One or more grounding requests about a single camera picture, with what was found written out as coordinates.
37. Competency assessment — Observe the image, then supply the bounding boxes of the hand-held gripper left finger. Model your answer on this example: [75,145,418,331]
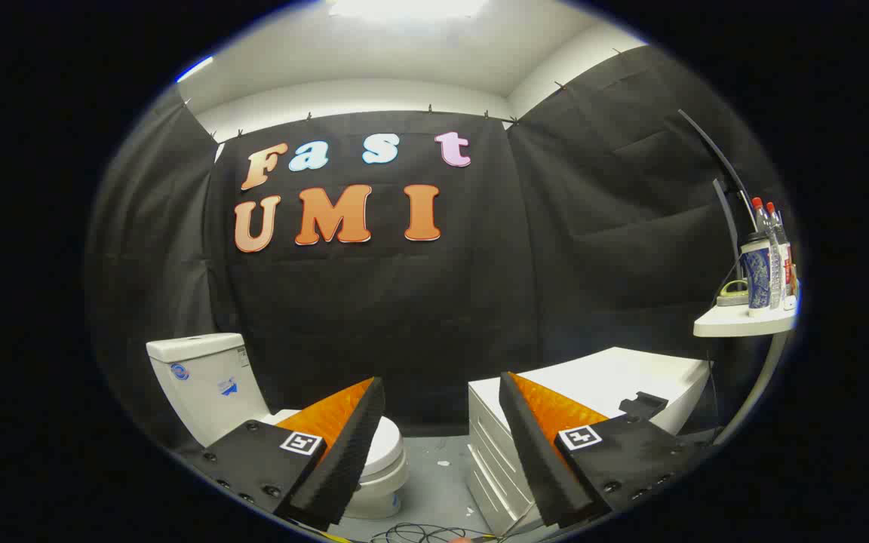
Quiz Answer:
[177,376,387,532]

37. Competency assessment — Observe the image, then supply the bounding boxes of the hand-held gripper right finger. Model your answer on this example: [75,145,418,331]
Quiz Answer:
[499,371,708,529]

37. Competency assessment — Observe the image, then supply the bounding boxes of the white toilet lid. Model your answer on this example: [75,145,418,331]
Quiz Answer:
[265,410,405,476]

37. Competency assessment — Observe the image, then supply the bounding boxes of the white ceramic toilet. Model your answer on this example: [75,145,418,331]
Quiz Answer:
[146,333,410,520]

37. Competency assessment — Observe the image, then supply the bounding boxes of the white drawer cabinet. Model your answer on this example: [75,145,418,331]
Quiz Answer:
[468,347,711,538]

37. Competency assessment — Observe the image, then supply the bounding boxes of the black backdrop cloth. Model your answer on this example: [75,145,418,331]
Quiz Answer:
[86,45,790,453]

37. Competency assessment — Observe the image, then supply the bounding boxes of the white side table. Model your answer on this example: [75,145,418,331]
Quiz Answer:
[693,300,799,446]

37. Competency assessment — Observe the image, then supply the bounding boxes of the blue patterned cup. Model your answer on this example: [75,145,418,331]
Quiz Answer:
[740,232,773,318]

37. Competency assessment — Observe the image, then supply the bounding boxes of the clear bottle with red cap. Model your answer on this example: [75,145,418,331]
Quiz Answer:
[751,198,782,310]
[765,202,794,310]

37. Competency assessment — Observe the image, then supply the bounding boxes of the black curved stand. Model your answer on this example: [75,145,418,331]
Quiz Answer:
[678,109,757,284]

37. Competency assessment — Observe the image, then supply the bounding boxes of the ceiling light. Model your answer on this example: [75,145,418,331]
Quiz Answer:
[327,0,490,20]

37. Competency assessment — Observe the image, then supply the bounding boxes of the black floor cables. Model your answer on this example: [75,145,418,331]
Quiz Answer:
[369,522,503,543]

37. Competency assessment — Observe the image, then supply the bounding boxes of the small black bracket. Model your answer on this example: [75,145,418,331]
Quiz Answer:
[619,391,669,420]

